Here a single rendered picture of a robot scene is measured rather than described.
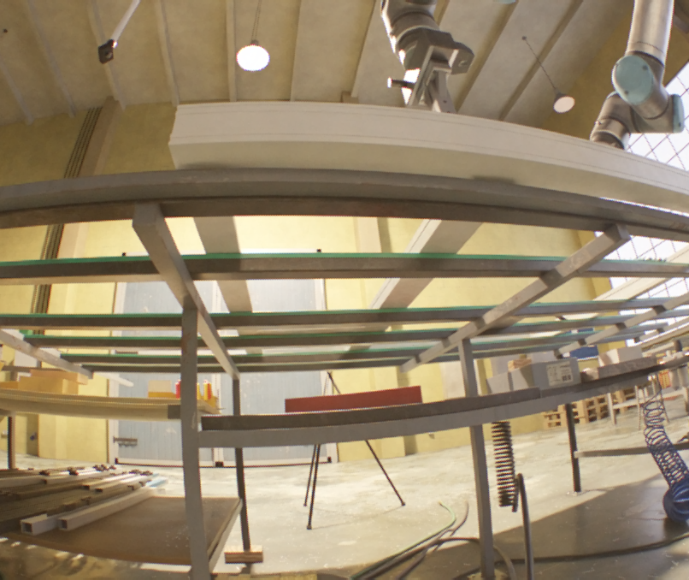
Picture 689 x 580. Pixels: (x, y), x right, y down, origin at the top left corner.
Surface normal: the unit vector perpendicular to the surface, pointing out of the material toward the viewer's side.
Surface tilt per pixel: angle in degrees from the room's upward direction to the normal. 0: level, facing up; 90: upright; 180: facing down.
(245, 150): 180
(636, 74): 93
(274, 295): 90
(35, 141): 90
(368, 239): 90
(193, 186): 180
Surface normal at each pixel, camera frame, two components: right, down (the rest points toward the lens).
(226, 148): 0.08, 0.93
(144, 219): 0.17, -0.36
